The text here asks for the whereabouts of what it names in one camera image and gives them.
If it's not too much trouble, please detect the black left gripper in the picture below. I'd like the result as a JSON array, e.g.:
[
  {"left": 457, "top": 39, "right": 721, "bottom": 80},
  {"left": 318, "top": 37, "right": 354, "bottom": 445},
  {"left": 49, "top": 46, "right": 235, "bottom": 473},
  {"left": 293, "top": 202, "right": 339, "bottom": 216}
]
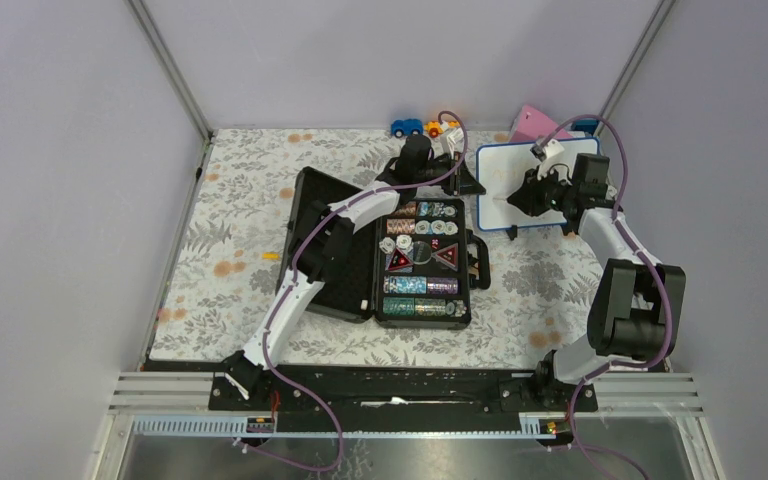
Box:
[{"left": 411, "top": 151, "right": 482, "bottom": 196}]

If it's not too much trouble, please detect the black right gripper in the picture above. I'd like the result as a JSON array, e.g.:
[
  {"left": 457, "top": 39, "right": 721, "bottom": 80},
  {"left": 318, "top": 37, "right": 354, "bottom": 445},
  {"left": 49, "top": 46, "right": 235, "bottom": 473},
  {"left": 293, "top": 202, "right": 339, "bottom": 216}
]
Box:
[{"left": 507, "top": 165, "right": 577, "bottom": 219}]

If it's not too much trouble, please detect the blue framed whiteboard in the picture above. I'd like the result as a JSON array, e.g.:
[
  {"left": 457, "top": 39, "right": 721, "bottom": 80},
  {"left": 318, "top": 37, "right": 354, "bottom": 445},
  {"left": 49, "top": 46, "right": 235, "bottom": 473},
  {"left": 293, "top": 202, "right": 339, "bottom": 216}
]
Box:
[{"left": 474, "top": 142, "right": 566, "bottom": 231}]

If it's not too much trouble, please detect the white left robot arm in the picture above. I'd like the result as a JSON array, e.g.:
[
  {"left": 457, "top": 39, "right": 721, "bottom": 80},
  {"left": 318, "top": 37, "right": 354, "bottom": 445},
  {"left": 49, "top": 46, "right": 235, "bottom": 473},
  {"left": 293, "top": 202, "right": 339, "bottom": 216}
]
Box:
[{"left": 223, "top": 130, "right": 469, "bottom": 411}]

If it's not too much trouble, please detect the orange toy car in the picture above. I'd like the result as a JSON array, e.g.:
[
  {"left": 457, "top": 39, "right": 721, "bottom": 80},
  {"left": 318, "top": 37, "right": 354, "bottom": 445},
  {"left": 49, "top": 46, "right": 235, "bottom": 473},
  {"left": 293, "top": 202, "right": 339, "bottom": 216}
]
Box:
[{"left": 424, "top": 121, "right": 461, "bottom": 139}]

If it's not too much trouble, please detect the pink box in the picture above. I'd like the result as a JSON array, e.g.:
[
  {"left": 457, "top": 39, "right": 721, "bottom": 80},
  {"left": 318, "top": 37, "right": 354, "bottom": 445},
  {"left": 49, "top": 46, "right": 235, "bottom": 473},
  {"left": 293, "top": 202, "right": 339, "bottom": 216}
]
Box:
[{"left": 508, "top": 104, "right": 558, "bottom": 143}]

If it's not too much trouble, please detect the blue toy car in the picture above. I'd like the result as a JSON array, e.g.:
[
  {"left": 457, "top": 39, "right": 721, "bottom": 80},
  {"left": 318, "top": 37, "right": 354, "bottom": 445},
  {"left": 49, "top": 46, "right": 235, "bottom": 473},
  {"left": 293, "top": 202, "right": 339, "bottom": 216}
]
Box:
[{"left": 390, "top": 118, "right": 424, "bottom": 138}]

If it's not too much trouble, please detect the clear dealer button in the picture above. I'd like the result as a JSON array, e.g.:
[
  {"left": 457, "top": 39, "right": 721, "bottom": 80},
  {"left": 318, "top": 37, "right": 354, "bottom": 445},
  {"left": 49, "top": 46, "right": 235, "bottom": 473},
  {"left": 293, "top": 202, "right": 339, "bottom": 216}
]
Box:
[{"left": 412, "top": 241, "right": 433, "bottom": 265}]

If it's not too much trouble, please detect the blue block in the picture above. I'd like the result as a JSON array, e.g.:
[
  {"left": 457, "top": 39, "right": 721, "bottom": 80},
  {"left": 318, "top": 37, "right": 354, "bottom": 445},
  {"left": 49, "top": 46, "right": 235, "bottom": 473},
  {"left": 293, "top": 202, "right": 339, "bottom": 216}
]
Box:
[{"left": 569, "top": 118, "right": 600, "bottom": 136}]

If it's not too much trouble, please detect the black poker chip case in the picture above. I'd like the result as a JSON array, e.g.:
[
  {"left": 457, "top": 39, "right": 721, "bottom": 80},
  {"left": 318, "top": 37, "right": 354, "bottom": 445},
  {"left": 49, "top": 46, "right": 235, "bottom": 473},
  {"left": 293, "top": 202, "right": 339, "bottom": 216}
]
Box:
[{"left": 276, "top": 167, "right": 491, "bottom": 330}]

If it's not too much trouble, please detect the red triangle all-in marker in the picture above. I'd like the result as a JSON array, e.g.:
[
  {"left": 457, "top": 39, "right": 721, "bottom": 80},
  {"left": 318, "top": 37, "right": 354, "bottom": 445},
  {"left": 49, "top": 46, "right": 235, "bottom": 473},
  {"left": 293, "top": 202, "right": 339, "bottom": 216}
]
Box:
[{"left": 386, "top": 249, "right": 414, "bottom": 273}]

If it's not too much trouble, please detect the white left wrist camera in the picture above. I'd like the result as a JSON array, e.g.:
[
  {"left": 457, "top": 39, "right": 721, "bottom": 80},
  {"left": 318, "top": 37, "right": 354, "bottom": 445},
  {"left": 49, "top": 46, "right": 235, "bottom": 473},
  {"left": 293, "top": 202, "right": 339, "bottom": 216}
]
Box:
[{"left": 440, "top": 127, "right": 467, "bottom": 157}]

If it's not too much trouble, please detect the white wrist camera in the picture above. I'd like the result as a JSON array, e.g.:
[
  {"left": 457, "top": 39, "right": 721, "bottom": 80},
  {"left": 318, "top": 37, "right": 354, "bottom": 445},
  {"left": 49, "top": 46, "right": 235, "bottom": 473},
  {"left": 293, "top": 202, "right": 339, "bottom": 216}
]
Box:
[
  {"left": 531, "top": 138, "right": 564, "bottom": 180},
  {"left": 440, "top": 127, "right": 467, "bottom": 157}
]

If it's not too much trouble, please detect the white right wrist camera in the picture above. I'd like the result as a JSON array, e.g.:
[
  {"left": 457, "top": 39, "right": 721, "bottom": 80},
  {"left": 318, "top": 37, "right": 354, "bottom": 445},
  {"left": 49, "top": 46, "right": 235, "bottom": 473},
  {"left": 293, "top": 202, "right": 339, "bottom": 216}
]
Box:
[{"left": 531, "top": 138, "right": 564, "bottom": 180}]

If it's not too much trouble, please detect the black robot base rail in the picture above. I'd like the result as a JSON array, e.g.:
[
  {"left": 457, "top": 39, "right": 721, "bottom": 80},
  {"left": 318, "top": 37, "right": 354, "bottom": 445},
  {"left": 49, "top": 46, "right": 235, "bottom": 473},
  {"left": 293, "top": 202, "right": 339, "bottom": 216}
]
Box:
[{"left": 208, "top": 360, "right": 598, "bottom": 434}]

